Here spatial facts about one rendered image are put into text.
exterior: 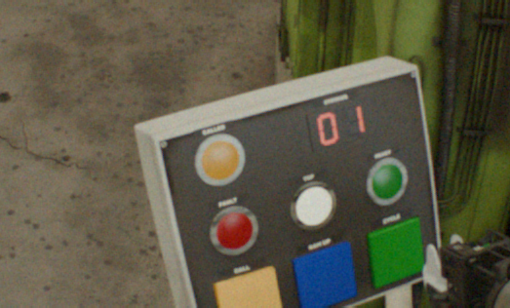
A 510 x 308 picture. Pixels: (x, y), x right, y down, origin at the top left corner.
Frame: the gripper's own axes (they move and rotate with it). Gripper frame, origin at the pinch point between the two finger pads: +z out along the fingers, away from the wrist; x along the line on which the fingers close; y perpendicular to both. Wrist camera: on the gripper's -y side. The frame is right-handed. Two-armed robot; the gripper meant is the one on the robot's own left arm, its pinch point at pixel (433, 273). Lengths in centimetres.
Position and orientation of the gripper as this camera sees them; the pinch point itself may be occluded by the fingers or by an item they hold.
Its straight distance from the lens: 144.9
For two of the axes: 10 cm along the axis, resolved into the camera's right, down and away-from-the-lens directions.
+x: -9.1, 2.7, -3.2
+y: -1.8, -9.4, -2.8
